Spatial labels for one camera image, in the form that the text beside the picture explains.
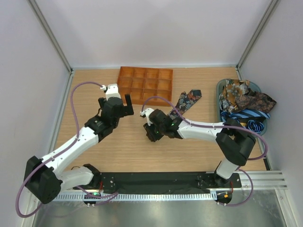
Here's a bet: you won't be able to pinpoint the navy floral tie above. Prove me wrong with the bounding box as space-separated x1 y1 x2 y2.
175 89 202 115

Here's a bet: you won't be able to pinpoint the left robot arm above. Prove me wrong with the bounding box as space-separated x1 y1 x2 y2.
24 94 134 204

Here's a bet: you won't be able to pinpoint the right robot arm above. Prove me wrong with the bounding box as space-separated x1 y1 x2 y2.
140 108 256 187

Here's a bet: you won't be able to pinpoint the orange compartment tray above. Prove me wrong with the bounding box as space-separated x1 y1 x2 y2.
117 66 173 106

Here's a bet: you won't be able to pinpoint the teal plastic basket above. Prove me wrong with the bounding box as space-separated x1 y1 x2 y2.
216 78 268 137

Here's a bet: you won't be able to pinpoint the mustard floral tie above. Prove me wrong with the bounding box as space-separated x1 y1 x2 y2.
219 79 250 113

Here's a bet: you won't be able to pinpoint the blue striped tie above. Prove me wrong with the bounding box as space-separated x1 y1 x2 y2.
220 109 270 134

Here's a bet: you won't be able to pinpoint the dark brown paisley tie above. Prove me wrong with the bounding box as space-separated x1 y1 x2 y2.
234 91 276 114

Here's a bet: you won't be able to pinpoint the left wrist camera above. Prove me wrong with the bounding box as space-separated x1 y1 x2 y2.
100 84 121 100

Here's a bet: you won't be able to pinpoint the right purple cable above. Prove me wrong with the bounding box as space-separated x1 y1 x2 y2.
141 96 269 208

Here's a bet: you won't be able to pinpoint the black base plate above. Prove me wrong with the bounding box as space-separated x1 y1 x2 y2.
81 172 242 203

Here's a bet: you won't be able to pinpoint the white slotted cable duct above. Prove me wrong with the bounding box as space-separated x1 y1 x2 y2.
53 191 217 202

